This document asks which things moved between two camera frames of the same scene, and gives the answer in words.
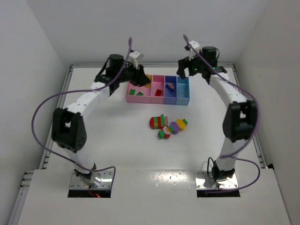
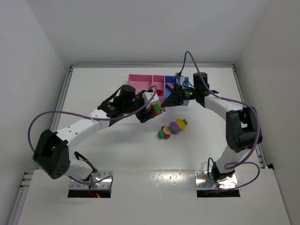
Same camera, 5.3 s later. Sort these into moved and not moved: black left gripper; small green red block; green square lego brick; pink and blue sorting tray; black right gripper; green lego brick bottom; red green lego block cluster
Moved: black left gripper; red green lego block cluster; black right gripper
Not moved: green square lego brick; pink and blue sorting tray; small green red block; green lego brick bottom
